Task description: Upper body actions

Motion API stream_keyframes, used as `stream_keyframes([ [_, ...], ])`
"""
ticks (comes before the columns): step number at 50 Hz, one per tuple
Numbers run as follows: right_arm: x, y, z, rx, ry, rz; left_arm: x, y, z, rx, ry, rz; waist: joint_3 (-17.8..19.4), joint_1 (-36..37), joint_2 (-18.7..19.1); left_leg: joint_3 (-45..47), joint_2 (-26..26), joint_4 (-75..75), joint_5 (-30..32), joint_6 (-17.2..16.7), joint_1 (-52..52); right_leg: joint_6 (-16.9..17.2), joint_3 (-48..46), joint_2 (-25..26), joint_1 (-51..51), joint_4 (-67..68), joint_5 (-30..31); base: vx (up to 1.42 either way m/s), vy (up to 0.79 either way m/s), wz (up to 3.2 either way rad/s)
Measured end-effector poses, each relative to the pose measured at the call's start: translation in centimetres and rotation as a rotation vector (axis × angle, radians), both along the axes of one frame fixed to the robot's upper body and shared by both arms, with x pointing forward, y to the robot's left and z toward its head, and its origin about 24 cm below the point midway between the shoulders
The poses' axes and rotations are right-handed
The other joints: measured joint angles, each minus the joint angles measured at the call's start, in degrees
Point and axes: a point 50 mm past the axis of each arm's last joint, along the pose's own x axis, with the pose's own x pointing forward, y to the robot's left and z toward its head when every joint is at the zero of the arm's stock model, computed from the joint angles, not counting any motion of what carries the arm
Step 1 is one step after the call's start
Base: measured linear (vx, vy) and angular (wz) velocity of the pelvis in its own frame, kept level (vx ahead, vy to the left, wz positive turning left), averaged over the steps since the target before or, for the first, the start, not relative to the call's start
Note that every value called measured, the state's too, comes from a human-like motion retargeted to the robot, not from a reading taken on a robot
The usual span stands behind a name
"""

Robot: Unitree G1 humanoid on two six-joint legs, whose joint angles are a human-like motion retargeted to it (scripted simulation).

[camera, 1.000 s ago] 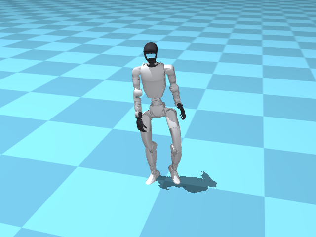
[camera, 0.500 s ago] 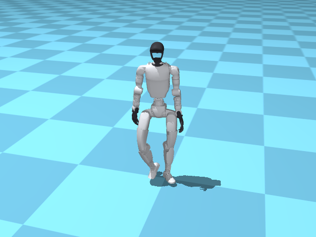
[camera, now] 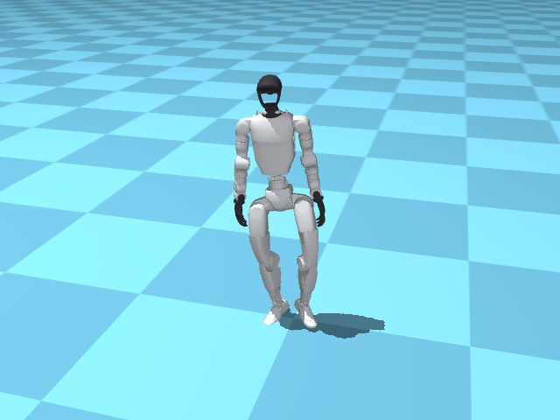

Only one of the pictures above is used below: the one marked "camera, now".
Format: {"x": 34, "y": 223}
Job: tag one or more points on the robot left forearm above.
{"x": 312, "y": 174}

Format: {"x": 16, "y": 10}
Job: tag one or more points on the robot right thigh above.
{"x": 259, "y": 234}

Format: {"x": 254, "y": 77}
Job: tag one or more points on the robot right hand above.
{"x": 238, "y": 210}

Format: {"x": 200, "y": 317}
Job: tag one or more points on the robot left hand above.
{"x": 321, "y": 207}

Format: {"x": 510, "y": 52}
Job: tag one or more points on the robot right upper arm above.
{"x": 242, "y": 129}

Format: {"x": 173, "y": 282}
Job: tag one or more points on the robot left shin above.
{"x": 307, "y": 281}

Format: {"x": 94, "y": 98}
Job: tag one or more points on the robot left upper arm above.
{"x": 302, "y": 125}

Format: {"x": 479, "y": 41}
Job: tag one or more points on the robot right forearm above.
{"x": 240, "y": 181}

